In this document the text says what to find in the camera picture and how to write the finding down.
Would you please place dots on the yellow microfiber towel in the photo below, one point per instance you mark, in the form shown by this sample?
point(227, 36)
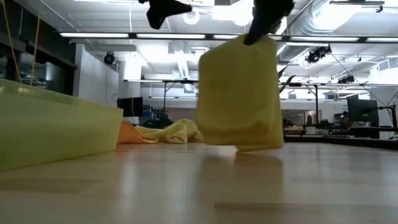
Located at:
point(174, 132)
point(239, 99)

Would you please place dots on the orange microfiber towel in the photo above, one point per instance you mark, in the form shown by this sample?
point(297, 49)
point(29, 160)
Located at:
point(130, 135)

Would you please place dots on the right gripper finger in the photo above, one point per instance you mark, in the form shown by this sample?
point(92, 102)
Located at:
point(267, 18)

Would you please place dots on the large black monitor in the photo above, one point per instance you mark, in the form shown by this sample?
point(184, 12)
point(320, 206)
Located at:
point(362, 112)

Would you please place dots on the round black ceiling camera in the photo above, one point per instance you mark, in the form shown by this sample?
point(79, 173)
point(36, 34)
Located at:
point(109, 58)

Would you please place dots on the black background rig frame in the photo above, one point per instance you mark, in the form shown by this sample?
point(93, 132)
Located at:
point(316, 102)
point(174, 81)

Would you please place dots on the yellow translucent plastic bin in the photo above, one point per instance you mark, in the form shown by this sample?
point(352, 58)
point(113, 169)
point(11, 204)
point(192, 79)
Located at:
point(56, 130)

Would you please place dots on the black aluminium table frame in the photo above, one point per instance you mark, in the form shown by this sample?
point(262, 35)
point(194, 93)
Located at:
point(342, 141)

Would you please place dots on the small black monitor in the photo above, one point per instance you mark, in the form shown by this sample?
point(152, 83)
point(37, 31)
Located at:
point(130, 107)

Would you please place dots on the silver ceiling duct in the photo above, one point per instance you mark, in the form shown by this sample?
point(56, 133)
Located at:
point(308, 18)

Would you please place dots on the black ceiling spotlight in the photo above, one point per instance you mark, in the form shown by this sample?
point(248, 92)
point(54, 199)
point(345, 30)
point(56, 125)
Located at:
point(346, 80)
point(317, 54)

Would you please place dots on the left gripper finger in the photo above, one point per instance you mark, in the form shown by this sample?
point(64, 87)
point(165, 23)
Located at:
point(161, 12)

